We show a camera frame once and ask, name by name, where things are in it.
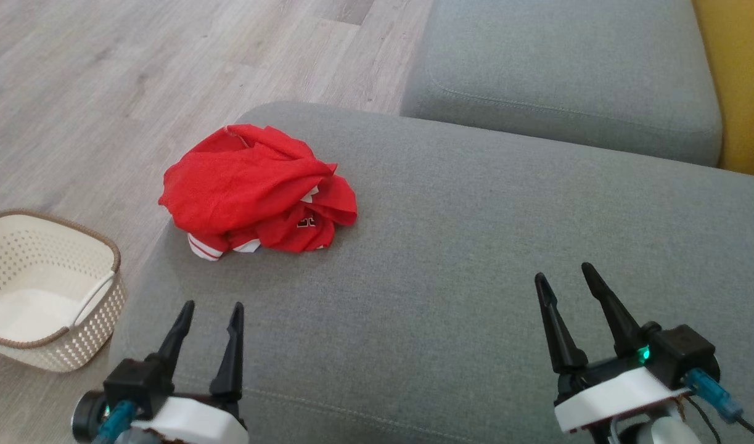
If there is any large grey sofa seat cushion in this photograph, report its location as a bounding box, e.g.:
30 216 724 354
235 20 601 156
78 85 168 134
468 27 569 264
109 101 754 444

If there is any left arm cable teal plug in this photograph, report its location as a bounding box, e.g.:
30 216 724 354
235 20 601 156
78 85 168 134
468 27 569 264
92 399 138 444

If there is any red Bulls jersey white trim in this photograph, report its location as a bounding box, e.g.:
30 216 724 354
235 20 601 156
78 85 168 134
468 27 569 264
158 123 338 261

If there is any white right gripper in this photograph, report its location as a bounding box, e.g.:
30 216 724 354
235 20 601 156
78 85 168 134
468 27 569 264
535 263 692 434

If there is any cream perforated laundry basket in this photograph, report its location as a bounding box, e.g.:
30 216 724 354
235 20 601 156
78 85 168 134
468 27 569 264
0 209 128 373

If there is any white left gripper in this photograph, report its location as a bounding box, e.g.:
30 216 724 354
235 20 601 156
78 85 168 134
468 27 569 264
130 300 250 444

